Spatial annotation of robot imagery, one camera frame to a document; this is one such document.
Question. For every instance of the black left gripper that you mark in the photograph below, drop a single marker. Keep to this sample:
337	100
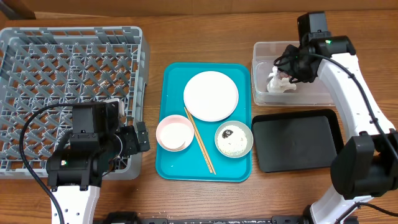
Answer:
131	145

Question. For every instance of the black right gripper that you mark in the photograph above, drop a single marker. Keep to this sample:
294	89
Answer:
288	64

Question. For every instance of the white tissue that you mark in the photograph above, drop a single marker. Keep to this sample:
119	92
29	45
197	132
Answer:
279	82

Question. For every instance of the pink plastic bowl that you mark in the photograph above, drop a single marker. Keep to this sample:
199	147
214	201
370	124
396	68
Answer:
175	119

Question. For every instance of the dark food scrap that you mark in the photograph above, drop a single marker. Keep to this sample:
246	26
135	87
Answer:
226	133

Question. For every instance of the grey bowl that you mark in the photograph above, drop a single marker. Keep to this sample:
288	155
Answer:
246	130

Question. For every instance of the white paper cup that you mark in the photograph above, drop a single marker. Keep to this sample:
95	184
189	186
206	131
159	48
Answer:
174	135

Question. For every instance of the white rice pile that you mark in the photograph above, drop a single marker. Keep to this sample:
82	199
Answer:
234	144

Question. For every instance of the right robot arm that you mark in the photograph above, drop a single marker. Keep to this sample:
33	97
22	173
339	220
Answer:
366	167

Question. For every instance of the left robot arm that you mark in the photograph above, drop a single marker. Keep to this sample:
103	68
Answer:
76	183

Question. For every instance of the grey dishwasher rack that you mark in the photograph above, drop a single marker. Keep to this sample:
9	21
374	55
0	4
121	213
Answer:
46	70

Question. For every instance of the clear plastic bin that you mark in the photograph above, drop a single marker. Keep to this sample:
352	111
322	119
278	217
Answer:
305	94

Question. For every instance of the teal plastic tray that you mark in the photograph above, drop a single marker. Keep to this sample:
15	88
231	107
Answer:
189	164

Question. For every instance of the black plastic tray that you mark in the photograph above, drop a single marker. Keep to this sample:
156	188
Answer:
298	140

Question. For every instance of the pink round plate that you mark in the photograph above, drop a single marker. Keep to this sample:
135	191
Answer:
211	96

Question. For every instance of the black rail at table edge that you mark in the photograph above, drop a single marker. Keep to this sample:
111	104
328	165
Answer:
272	220

